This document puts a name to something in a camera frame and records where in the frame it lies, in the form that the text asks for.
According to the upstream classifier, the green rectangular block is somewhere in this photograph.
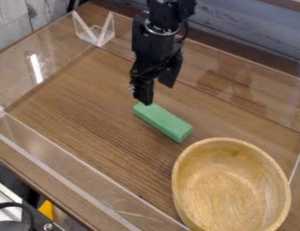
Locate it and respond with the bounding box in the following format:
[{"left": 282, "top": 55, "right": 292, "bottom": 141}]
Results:
[{"left": 133, "top": 103, "right": 193, "bottom": 143}]

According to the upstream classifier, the black cable bottom left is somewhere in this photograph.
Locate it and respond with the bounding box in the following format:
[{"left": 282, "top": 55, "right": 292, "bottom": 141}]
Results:
[{"left": 0, "top": 201, "right": 39, "bottom": 231}]

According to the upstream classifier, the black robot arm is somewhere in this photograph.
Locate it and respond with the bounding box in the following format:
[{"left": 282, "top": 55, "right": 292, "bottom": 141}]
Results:
[{"left": 130, "top": 0, "right": 197, "bottom": 106}]

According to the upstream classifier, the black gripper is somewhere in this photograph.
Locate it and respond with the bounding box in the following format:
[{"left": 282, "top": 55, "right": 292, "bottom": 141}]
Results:
[{"left": 130, "top": 12, "right": 183, "bottom": 106}]

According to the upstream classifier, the brown wooden bowl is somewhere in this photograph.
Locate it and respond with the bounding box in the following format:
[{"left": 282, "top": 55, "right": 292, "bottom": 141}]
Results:
[{"left": 171, "top": 137, "right": 292, "bottom": 231}]

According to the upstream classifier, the clear acrylic corner bracket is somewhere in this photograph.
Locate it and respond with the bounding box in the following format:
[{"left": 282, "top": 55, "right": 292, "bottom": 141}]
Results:
[{"left": 71, "top": 12, "right": 115, "bottom": 48}]

